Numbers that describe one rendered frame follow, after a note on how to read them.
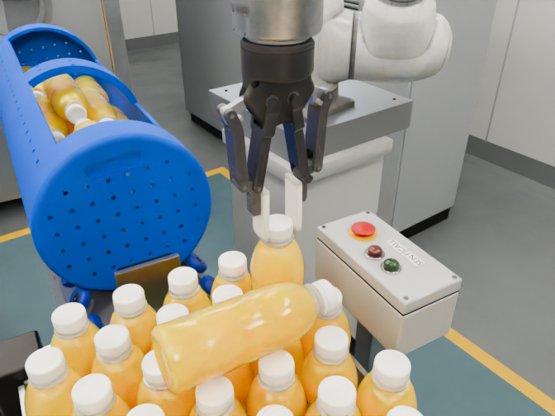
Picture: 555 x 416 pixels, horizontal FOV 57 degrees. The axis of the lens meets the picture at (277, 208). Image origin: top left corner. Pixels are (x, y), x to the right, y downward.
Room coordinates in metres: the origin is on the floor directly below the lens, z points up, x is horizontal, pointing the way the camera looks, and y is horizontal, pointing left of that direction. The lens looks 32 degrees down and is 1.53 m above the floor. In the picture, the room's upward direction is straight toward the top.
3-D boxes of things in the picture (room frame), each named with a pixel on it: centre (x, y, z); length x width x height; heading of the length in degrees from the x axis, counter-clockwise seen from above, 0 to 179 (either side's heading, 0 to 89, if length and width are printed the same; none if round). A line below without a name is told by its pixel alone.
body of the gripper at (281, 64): (0.52, 0.00, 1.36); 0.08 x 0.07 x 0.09; 119
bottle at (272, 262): (0.52, 0.00, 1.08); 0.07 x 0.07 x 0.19
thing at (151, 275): (0.62, 0.20, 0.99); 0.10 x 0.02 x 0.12; 119
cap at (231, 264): (0.56, 0.06, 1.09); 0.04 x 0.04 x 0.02
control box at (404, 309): (0.58, -0.15, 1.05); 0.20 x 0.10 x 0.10; 29
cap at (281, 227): (0.52, 0.00, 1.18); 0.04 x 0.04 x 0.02
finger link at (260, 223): (0.51, 0.02, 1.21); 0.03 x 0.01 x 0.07; 29
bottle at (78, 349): (0.45, 0.25, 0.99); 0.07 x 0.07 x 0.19
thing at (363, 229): (0.63, -0.13, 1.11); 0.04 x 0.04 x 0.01
